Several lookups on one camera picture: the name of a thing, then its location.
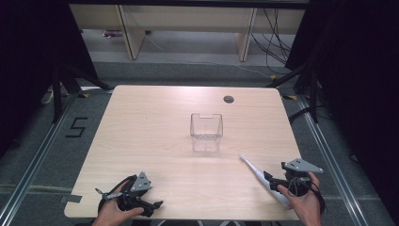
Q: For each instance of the person's right hand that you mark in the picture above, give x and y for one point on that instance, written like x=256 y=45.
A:
x=303 y=208

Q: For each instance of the round table grommet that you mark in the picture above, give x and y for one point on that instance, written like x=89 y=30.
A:
x=228 y=99

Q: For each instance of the yellow tape piece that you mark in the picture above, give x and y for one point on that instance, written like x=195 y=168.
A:
x=290 y=97
x=83 y=95

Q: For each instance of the clear plastic container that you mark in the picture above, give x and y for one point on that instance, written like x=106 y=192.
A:
x=206 y=132

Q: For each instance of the grey tape piece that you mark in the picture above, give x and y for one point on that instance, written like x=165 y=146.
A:
x=71 y=198

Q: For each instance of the white electric toothbrush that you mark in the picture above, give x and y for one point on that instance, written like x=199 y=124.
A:
x=259 y=174

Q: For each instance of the black metal stand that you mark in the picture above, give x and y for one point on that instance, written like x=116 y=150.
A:
x=313 y=94
x=57 y=94

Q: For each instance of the metal floor rail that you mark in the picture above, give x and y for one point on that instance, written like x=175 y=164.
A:
x=34 y=163
x=332 y=163

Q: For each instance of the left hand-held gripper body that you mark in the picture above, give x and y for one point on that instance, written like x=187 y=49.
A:
x=140 y=183

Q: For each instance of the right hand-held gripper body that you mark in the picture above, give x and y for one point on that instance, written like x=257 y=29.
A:
x=301 y=166

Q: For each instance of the person's left hand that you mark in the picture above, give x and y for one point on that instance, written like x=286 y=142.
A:
x=110 y=213

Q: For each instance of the pink object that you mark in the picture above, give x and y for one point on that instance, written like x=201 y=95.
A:
x=112 y=33

